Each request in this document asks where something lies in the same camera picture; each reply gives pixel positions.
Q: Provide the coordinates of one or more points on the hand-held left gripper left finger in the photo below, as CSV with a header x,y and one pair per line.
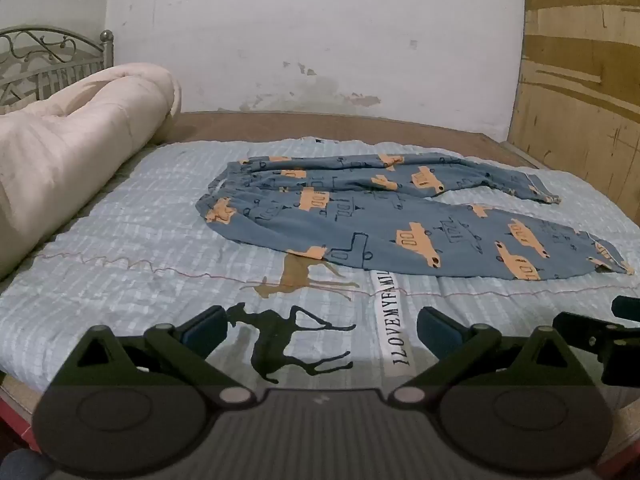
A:
x,y
207,329

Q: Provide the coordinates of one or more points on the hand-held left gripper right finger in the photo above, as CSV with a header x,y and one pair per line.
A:
x,y
439,329

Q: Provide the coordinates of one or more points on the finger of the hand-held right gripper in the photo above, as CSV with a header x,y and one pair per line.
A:
x,y
580,329
626,307

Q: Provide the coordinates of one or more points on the blue pants with orange cars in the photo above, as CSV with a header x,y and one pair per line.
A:
x,y
380,220

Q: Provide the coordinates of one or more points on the light blue deer print blanket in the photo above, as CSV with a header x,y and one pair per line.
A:
x,y
150,240

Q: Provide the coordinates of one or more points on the rolled cream quilt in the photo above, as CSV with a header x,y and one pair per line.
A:
x,y
65,140

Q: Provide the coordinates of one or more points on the metal bed headboard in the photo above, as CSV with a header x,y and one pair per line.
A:
x,y
45,57

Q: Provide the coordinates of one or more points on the plywood wall panel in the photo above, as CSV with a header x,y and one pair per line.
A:
x,y
580,70

